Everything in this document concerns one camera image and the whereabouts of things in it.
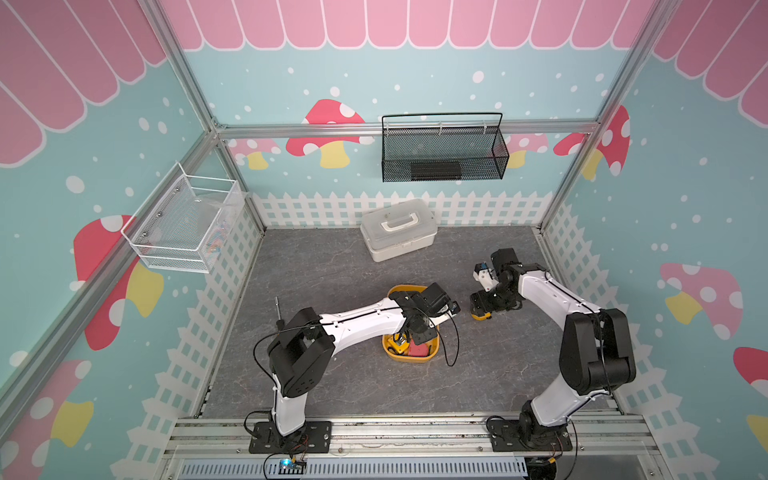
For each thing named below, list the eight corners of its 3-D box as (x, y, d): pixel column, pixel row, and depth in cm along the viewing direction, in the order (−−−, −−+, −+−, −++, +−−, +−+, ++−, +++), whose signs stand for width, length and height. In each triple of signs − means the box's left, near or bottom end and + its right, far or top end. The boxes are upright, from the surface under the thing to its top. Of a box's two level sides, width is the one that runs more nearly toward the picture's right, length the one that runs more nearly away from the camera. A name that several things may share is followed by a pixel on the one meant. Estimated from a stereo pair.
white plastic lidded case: (374, 266, 111) (372, 243, 101) (360, 230, 123) (357, 206, 113) (437, 249, 116) (441, 226, 106) (418, 216, 128) (420, 192, 118)
